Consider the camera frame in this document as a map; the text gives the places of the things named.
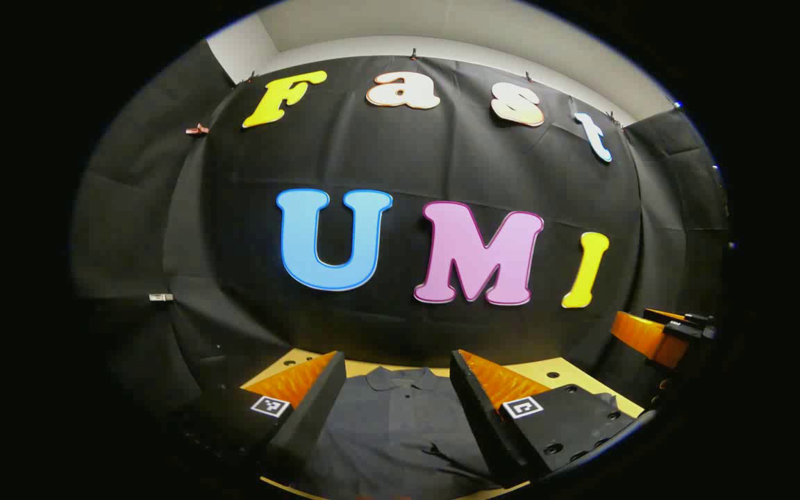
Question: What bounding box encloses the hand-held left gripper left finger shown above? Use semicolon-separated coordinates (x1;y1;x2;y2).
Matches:
185;351;347;481

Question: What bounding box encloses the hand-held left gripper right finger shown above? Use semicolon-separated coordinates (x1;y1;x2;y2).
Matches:
450;349;641;488

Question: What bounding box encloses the dark grey collared shirt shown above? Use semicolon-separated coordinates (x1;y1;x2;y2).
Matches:
289;366;619;500

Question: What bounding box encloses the black backdrop cloth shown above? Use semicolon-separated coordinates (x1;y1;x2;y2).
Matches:
70;38;731;417

